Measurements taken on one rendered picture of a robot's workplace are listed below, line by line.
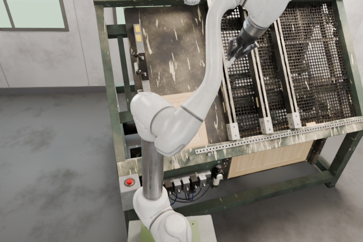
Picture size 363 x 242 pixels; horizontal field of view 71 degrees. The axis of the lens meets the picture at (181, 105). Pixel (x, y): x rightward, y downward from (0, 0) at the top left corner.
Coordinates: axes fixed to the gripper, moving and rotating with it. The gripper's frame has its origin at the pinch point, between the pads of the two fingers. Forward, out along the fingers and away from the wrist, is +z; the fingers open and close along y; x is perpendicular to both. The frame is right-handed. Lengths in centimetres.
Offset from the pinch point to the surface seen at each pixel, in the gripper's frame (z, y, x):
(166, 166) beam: 87, 10, 28
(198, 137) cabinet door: 83, -12, 6
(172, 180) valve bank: 94, 4, 36
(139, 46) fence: 60, 38, -50
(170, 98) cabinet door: 74, 12, -19
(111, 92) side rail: 72, 54, -16
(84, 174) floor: 210, 74, 10
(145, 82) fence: 69, 32, -26
